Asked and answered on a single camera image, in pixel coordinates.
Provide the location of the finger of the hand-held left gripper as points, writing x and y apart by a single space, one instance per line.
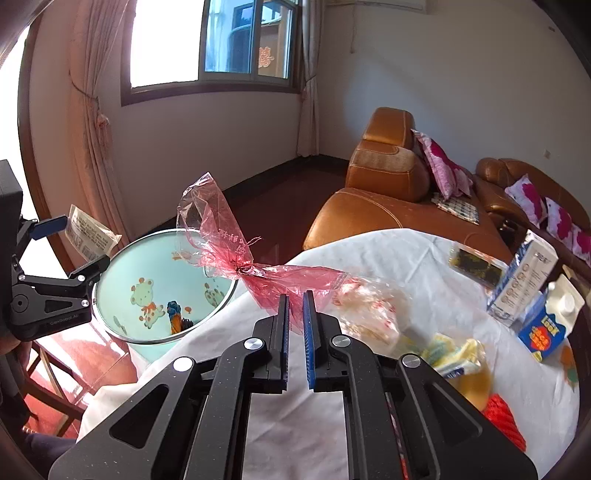
48 226
90 268

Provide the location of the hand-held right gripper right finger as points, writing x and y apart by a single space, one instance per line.
309 327

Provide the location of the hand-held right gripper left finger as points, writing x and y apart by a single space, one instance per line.
284 323

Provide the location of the white label packet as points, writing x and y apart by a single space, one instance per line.
90 235

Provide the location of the light green plastic bin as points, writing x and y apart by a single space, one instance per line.
138 277

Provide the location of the orange snack bag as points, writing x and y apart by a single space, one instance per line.
178 318

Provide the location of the red cellophane bag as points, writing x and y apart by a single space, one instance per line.
221 240

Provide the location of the red foam fruit net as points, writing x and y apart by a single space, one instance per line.
501 420

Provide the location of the red wooden chair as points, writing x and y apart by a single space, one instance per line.
55 383

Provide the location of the white printed tablecloth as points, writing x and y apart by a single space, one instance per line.
415 258

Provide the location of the brown leather chaise sofa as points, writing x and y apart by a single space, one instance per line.
369 212

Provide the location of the yellow white wrapper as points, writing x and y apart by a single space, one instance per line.
452 353

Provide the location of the long pink curtain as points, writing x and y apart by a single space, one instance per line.
101 69

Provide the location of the yellow sponge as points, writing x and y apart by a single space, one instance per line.
471 387

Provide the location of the dark seaweed packet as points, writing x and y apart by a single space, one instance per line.
475 265

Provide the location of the checkered cloth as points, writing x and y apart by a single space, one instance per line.
457 207

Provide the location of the narrow pale curtain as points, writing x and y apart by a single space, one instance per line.
309 115

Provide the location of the large pink floral pillow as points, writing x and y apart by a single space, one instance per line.
443 166

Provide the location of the tall white milk carton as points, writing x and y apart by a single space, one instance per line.
521 277

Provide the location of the blue gable-top carton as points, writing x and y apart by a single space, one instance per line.
545 332

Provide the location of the white magenta floral pillow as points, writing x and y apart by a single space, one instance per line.
526 196
582 244
561 219

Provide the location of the sliding glass window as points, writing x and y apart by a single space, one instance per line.
231 41

